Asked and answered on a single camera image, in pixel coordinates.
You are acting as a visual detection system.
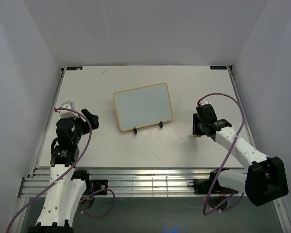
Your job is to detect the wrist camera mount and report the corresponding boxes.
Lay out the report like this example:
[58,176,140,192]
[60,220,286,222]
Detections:
[54,101,78,118]
[197,99,210,106]

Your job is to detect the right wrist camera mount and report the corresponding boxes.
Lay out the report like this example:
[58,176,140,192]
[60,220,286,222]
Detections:
[197,99,210,106]

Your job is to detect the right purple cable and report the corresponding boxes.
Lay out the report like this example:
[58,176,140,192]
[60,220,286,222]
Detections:
[200,93,245,216]

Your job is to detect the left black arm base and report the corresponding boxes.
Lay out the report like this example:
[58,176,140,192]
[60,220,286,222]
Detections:
[71,169,109,195]

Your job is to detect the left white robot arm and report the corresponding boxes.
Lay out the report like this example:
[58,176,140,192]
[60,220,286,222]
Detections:
[28,107,99,233]

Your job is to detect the dark corner label sticker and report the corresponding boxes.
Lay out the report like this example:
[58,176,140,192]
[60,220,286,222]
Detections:
[210,66,227,70]

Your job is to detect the yellow framed whiteboard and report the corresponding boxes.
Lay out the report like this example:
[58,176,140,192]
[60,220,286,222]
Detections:
[113,83,174,132]

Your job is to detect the left dark corner label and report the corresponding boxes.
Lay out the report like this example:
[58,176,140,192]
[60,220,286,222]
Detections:
[66,67,83,71]

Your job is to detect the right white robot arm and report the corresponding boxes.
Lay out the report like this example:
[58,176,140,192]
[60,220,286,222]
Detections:
[193,102,289,206]

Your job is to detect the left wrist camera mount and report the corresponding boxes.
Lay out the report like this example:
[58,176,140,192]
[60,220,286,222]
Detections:
[54,101,78,118]

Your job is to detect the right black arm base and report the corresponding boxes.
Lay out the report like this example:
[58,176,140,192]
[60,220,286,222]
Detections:
[188,169,234,195]

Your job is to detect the black metal whiteboard stand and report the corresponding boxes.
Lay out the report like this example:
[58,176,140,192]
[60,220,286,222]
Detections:
[133,121,163,134]

